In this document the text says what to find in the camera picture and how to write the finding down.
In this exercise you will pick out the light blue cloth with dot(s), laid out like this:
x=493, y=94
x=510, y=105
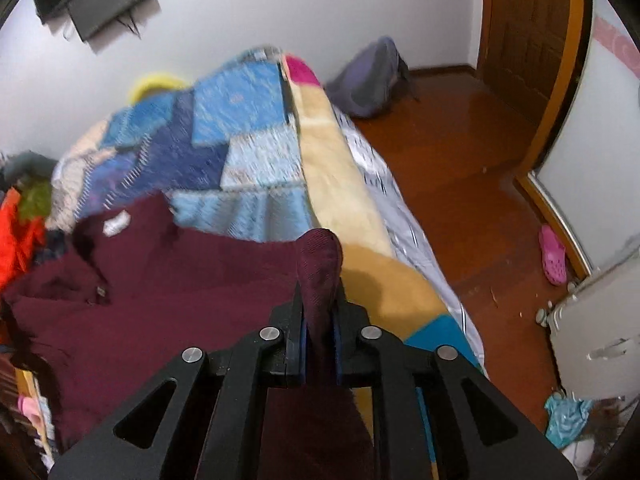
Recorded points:
x=567, y=420

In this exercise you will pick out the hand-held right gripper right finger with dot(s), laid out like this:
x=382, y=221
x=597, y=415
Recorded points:
x=400, y=410

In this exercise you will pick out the pink slipper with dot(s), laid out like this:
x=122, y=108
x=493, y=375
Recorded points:
x=553, y=257

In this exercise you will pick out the white patterned bed sheet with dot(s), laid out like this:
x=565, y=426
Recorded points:
x=400, y=210

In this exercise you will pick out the brown wooden door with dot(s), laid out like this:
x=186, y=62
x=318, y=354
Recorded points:
x=525, y=35

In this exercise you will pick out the grey plush pillow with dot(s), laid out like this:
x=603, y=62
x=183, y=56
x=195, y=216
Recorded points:
x=27, y=165

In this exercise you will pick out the green patterned cloth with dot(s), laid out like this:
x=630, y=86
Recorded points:
x=35, y=200

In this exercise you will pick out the maroon button shirt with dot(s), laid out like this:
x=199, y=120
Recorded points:
x=175, y=285

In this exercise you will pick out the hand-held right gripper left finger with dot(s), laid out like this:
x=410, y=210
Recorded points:
x=240, y=410

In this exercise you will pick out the white cabinet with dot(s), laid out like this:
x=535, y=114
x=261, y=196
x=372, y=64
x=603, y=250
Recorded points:
x=600, y=335

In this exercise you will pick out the red folded garment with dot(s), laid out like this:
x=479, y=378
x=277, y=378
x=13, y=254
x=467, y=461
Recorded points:
x=20, y=240

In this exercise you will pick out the yellow round object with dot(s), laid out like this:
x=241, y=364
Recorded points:
x=155, y=85

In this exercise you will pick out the grey backpack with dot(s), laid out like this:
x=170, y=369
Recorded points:
x=370, y=80

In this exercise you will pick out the patchwork blanket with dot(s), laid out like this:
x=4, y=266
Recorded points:
x=240, y=110

